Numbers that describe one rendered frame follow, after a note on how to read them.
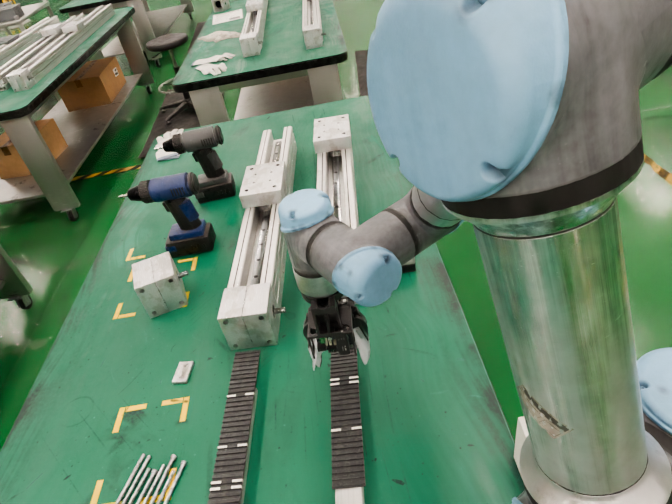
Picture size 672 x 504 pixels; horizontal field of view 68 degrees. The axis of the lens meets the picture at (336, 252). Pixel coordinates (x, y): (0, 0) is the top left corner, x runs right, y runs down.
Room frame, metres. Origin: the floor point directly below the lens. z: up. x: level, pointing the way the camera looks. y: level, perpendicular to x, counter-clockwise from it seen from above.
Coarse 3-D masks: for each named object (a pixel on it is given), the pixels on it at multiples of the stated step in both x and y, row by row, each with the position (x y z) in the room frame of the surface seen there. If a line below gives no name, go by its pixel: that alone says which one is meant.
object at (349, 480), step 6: (348, 474) 0.39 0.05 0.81; (354, 474) 0.39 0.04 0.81; (360, 474) 0.39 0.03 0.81; (336, 480) 0.39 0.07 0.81; (342, 480) 0.38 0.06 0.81; (348, 480) 0.38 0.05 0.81; (354, 480) 0.38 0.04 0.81; (360, 480) 0.38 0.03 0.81; (336, 486) 0.38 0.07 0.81; (342, 486) 0.37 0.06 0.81; (348, 486) 0.37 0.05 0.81; (354, 486) 0.37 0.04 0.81; (360, 486) 0.37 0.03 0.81
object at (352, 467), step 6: (342, 462) 0.41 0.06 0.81; (348, 462) 0.41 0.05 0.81; (354, 462) 0.41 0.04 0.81; (360, 462) 0.40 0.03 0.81; (336, 468) 0.40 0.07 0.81; (342, 468) 0.40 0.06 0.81; (348, 468) 0.40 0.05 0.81; (354, 468) 0.40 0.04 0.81; (360, 468) 0.40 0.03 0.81; (336, 474) 0.40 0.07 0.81; (342, 474) 0.39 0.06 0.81
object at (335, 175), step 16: (320, 160) 1.31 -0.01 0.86; (336, 160) 1.34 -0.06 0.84; (352, 160) 1.37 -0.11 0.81; (320, 176) 1.22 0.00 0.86; (336, 176) 1.25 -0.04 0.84; (352, 176) 1.18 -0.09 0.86; (336, 192) 1.16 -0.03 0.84; (352, 192) 1.10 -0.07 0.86; (336, 208) 1.08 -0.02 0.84; (352, 208) 1.03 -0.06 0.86; (352, 224) 0.96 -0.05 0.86
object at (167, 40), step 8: (152, 40) 4.45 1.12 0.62; (160, 40) 4.41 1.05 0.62; (168, 40) 4.36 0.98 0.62; (176, 40) 4.28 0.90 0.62; (184, 40) 4.32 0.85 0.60; (152, 48) 4.26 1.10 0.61; (160, 48) 4.23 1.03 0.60; (168, 48) 4.23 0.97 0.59; (176, 64) 4.39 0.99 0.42; (176, 72) 4.38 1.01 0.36; (168, 80) 4.54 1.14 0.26; (184, 96) 4.38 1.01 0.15; (168, 104) 4.47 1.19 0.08; (176, 104) 4.42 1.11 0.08; (184, 104) 4.33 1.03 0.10; (192, 104) 4.30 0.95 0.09; (176, 112) 4.24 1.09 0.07; (168, 120) 4.16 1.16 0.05
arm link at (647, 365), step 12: (648, 360) 0.28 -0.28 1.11; (660, 360) 0.28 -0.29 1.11; (648, 372) 0.27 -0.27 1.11; (660, 372) 0.27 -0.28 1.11; (648, 384) 0.26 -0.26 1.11; (660, 384) 0.26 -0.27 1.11; (648, 396) 0.25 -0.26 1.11; (660, 396) 0.24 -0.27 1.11; (648, 408) 0.24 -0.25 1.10; (660, 408) 0.23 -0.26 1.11; (648, 420) 0.23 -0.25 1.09; (660, 420) 0.23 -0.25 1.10; (648, 432) 0.22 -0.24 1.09; (660, 432) 0.22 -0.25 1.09; (660, 444) 0.21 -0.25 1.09
